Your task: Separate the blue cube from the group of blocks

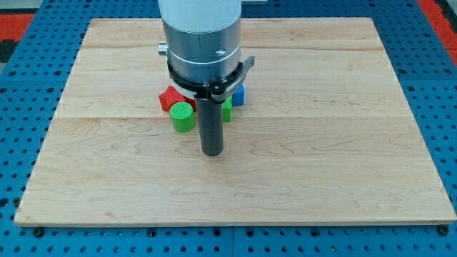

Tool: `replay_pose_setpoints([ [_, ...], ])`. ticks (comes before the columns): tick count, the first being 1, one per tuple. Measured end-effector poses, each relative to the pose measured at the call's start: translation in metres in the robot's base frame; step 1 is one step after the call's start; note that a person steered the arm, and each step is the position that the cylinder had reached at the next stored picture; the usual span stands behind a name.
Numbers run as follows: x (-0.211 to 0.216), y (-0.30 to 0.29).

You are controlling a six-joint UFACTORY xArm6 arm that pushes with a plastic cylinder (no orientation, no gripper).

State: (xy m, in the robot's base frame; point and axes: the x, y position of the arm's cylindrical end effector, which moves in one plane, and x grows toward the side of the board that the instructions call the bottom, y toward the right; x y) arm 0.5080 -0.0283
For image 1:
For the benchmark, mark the blue cube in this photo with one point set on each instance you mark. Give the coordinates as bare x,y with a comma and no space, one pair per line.
238,98

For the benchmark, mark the red star block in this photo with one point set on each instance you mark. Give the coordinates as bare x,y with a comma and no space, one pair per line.
171,96

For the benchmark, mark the green cylinder block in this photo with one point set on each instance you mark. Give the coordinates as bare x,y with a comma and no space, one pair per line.
182,116

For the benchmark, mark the light wooden board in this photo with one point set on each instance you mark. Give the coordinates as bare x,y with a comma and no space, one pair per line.
325,138

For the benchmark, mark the green block behind rod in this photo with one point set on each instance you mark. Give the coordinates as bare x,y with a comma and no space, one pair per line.
227,109

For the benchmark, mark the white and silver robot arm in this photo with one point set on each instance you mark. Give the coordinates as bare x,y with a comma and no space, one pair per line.
203,39

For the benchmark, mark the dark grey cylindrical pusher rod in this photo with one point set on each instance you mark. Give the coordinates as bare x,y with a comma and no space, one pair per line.
210,121

